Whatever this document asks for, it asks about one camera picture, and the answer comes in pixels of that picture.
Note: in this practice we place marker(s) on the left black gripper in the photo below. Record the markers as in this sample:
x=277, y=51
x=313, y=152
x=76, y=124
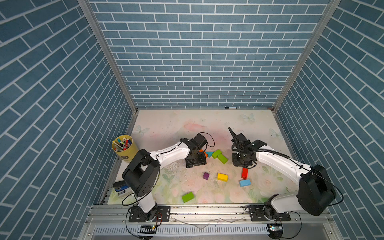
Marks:
x=202, y=160

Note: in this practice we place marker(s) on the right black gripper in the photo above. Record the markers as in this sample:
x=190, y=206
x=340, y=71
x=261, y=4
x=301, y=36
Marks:
x=235, y=163

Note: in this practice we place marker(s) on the green block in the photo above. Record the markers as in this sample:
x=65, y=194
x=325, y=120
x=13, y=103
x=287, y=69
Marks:
x=222, y=158
x=216, y=154
x=188, y=197

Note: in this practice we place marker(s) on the red block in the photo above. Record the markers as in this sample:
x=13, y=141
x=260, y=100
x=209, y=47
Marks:
x=244, y=173

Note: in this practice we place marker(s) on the yellow block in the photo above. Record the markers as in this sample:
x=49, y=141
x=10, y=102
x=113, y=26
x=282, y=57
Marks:
x=222, y=177

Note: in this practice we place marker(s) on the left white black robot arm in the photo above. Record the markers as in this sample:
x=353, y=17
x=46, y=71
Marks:
x=143, y=171

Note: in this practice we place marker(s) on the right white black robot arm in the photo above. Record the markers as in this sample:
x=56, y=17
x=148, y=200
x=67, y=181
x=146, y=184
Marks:
x=315, y=190

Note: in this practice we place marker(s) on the purple cube block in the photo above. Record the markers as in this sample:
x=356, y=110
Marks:
x=206, y=176

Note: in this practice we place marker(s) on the light blue block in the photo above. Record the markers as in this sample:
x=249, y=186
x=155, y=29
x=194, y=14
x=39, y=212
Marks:
x=245, y=183

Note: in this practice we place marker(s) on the green block front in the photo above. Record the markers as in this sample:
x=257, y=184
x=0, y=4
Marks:
x=188, y=197

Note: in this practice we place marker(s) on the yellow pen cup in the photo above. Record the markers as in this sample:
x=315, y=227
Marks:
x=125, y=147

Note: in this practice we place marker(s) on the blue black stapler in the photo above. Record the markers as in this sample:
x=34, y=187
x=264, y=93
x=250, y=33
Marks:
x=122, y=189

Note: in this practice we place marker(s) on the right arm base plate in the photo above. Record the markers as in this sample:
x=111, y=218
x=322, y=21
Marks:
x=260, y=213

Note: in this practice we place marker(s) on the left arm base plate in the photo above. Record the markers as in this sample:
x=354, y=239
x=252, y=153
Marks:
x=158, y=213

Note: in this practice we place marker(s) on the aluminium front rail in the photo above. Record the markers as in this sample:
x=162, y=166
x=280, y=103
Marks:
x=206, y=222

